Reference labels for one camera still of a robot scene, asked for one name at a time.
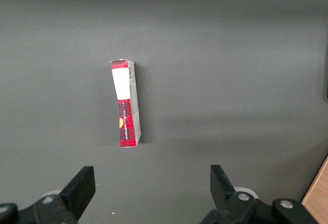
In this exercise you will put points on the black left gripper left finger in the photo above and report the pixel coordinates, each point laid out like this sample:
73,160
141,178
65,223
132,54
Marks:
79,190

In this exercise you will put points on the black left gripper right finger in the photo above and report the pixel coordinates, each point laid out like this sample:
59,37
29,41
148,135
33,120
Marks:
223,190

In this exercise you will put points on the red and grey carton box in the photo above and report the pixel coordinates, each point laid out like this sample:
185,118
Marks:
126,111

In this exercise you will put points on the wooden drawer cabinet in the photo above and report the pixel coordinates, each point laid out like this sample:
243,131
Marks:
317,198

